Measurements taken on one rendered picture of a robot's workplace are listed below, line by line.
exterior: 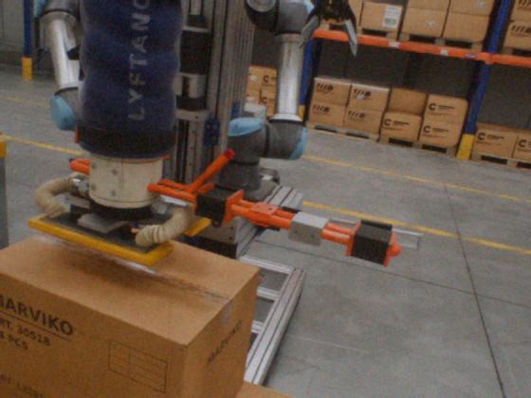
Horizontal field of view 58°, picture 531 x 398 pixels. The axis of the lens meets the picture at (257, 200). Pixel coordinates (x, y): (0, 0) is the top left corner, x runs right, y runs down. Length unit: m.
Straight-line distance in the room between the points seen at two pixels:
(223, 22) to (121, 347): 1.13
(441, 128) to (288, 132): 6.72
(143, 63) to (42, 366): 0.77
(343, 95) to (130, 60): 7.21
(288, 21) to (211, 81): 0.35
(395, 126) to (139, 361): 7.39
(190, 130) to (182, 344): 0.94
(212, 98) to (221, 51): 0.17
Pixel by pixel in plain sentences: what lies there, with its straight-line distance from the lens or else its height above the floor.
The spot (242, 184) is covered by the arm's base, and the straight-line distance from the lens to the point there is 1.61.
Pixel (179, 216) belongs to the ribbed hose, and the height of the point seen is 1.14.
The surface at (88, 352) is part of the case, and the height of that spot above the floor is 0.82.
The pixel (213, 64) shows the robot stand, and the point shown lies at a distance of 1.79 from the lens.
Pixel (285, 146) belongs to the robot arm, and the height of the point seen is 1.20.
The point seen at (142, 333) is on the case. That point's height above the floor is 0.93.
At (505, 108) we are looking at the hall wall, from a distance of 9.66.
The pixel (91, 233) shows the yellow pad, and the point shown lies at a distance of 1.17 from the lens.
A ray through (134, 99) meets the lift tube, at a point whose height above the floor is 1.39.
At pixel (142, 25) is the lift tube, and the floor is 1.54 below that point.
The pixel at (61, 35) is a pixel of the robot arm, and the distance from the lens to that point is 1.88.
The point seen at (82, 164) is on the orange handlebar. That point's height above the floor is 1.19.
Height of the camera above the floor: 1.57
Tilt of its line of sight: 20 degrees down
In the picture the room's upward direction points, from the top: 8 degrees clockwise
